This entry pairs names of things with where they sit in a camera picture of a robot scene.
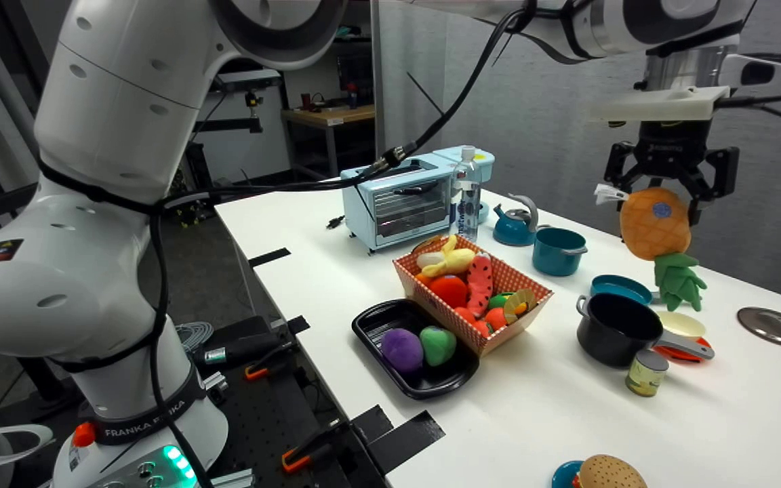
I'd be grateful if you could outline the yellow plush pepper toy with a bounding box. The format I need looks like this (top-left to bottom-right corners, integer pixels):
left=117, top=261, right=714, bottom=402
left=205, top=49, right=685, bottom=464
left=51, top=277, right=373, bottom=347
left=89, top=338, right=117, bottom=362
left=502, top=286, right=540, bottom=320

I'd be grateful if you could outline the cream and red toy pan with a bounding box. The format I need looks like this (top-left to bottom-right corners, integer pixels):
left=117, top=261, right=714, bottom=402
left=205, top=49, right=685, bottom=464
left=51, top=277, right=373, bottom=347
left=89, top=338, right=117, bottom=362
left=649, top=307, right=720, bottom=365

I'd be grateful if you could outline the teal toy pot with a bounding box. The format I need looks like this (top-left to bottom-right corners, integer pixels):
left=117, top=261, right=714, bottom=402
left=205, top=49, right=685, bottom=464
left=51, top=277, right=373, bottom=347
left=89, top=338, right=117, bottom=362
left=530, top=224, right=592, bottom=280

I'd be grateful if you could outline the purple plush toy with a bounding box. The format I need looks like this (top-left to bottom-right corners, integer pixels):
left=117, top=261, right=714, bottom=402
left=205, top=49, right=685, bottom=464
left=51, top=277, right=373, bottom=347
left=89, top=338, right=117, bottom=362
left=378, top=326, right=428, bottom=376

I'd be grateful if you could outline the black camera on boom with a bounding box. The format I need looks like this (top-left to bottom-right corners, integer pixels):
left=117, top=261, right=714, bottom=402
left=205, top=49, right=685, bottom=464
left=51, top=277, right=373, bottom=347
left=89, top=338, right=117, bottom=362
left=217, top=68, right=285, bottom=94

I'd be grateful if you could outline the black plastic tray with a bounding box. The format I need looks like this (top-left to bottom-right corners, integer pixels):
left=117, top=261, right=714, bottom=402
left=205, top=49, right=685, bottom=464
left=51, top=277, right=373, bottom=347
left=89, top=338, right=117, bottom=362
left=350, top=296, right=487, bottom=403

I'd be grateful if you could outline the red plush tomato toy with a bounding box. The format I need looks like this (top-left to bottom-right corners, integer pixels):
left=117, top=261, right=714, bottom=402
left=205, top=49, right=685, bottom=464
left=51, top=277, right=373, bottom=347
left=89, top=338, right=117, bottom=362
left=426, top=273, right=474, bottom=312

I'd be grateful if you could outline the orange handled clamp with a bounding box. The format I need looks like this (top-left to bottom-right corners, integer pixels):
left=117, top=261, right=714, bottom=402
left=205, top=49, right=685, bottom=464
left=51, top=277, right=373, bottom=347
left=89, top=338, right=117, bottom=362
left=226, top=354, right=281, bottom=384
left=277, top=431, right=339, bottom=476

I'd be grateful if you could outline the teal toy kettle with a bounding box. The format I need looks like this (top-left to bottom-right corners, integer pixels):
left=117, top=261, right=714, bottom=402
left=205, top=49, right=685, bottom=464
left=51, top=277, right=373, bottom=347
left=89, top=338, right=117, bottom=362
left=492, top=193, right=542, bottom=248

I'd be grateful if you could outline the small blue plate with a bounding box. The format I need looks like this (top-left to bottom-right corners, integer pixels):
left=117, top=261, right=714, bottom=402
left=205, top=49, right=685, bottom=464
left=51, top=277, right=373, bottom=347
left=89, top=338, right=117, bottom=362
left=548, top=456, right=590, bottom=488

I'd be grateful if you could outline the black toy pot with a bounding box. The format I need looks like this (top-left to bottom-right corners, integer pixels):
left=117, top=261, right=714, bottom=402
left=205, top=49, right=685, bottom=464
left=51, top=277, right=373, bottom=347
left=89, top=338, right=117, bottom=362
left=576, top=290, right=667, bottom=370

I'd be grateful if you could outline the plush burger toy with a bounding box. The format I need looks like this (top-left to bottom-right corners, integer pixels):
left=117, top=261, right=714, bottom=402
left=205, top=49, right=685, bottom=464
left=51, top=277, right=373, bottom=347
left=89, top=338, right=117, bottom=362
left=572, top=453, right=652, bottom=488

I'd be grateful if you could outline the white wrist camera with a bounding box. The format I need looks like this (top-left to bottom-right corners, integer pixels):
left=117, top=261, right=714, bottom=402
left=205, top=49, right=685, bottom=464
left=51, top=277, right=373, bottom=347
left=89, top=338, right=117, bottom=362
left=721, top=53, right=781, bottom=93

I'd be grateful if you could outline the green plush toy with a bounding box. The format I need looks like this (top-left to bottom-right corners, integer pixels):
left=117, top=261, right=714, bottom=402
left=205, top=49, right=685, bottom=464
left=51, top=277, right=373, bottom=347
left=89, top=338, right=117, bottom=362
left=419, top=322, right=462, bottom=368

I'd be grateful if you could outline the light blue toaster oven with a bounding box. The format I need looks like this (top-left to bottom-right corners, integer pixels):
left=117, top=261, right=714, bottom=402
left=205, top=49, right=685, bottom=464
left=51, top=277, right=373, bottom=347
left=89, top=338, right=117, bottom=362
left=339, top=143, right=500, bottom=255

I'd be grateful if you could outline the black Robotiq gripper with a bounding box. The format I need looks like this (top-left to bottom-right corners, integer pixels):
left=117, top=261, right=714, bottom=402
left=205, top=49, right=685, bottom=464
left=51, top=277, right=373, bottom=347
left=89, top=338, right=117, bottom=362
left=602, top=118, right=743, bottom=231

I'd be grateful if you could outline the red plush watermelon slice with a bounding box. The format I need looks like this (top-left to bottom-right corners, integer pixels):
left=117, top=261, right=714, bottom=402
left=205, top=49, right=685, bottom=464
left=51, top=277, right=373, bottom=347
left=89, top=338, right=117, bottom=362
left=464, top=253, right=500, bottom=320

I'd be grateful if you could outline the orange checkered basket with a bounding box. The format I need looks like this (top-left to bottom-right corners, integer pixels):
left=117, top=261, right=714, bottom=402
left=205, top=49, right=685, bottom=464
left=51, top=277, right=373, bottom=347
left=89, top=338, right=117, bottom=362
left=390, top=232, right=556, bottom=358

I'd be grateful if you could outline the orange plush carrot toy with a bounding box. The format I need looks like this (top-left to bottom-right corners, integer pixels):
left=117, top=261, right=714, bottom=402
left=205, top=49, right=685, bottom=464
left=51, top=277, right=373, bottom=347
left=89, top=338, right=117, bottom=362
left=483, top=290, right=514, bottom=332

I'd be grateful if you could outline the yellow plush banana toy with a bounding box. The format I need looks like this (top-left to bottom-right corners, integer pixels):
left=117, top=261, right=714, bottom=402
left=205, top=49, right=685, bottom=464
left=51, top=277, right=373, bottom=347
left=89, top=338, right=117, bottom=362
left=416, top=232, right=480, bottom=280

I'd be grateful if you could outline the clear plastic water bottle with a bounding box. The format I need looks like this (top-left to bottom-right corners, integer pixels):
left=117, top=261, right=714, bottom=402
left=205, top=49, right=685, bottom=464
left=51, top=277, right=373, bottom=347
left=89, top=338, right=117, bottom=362
left=453, top=145, right=487, bottom=242

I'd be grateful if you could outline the small toy food can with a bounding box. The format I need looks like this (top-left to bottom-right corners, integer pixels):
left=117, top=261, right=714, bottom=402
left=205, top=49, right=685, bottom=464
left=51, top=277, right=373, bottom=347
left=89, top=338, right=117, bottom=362
left=624, top=345, right=672, bottom=402

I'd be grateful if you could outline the round orange plush toy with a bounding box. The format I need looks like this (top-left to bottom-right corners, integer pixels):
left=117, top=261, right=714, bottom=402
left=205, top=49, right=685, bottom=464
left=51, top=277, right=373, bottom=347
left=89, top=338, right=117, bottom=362
left=457, top=303, right=493, bottom=338

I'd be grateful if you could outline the white bowl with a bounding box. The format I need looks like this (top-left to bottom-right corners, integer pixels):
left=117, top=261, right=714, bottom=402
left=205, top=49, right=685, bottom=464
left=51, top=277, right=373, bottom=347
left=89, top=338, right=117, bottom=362
left=0, top=421, right=54, bottom=483

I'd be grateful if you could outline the black tool with green grip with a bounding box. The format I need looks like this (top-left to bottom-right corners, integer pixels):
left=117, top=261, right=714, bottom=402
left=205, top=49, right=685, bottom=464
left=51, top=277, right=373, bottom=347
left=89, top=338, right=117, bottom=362
left=198, top=330, right=272, bottom=365

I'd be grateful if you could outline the teal toy frying pan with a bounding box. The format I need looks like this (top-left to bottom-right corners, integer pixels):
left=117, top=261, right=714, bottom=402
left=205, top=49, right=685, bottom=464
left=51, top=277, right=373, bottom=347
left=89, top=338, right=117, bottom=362
left=587, top=270, right=659, bottom=308

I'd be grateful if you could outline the round metal lid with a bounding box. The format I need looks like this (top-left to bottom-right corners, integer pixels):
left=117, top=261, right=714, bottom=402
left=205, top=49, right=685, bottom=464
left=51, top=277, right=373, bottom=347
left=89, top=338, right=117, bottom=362
left=735, top=303, right=781, bottom=353

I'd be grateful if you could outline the wooden desk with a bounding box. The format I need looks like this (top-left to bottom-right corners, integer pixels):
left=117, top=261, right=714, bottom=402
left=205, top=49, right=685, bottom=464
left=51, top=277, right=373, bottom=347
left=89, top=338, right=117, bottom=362
left=282, top=101, right=381, bottom=175

